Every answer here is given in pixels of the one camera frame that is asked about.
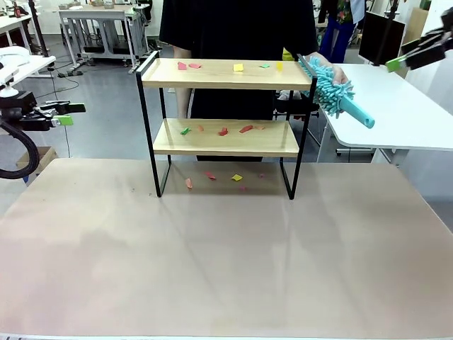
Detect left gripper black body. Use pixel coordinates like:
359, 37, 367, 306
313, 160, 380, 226
0, 90, 55, 132

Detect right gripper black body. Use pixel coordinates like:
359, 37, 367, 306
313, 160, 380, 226
401, 28, 447, 71

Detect teal microfiber duster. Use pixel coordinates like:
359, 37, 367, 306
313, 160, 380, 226
298, 56, 375, 130

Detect person's right forearm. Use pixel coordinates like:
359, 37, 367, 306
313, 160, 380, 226
176, 87, 193, 120

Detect two-tier wooden black-framed shelf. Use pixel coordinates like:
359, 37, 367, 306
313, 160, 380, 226
135, 50, 318, 200

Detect person's left hand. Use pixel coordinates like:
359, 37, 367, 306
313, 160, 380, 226
304, 52, 350, 86

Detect brown cardboard sheet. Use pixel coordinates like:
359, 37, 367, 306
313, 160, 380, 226
406, 6, 430, 47

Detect black monitor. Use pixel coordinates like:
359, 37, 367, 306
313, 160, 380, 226
358, 11, 406, 71

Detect white curved-edge desk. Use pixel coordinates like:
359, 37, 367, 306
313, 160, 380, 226
316, 62, 453, 164

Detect black monitor pole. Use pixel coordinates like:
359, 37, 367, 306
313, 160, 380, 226
374, 0, 401, 68

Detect cardboard box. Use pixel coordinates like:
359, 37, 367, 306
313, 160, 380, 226
15, 146, 59, 179

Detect white side table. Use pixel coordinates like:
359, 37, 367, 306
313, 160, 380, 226
0, 55, 57, 86

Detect person in blue trousers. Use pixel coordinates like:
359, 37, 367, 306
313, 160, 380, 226
317, 0, 366, 64

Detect black tripod pole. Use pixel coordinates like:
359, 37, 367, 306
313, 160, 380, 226
26, 0, 50, 58

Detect grey-framed wooden workbench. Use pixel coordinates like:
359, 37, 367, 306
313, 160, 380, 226
57, 7, 151, 74

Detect black office chair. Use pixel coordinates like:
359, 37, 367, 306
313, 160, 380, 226
274, 90, 321, 123

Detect person in black shirt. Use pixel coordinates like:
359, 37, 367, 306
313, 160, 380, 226
159, 0, 319, 162

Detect black floor cable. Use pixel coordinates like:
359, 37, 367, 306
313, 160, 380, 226
48, 60, 81, 96

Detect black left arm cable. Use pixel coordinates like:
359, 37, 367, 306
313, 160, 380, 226
0, 115, 40, 180

